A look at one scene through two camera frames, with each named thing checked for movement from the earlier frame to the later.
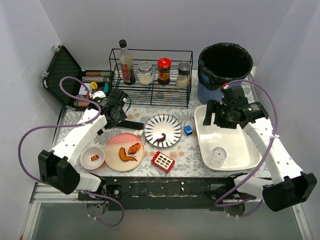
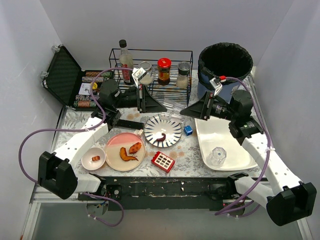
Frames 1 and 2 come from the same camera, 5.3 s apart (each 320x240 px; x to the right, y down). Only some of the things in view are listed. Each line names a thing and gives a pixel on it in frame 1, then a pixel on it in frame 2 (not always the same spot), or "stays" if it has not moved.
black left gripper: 116,121 -> 140,99
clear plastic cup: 216,157 stays
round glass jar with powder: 145,74 stays
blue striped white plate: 156,125 stays
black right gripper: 217,115 -> 207,107
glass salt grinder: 184,69 stays
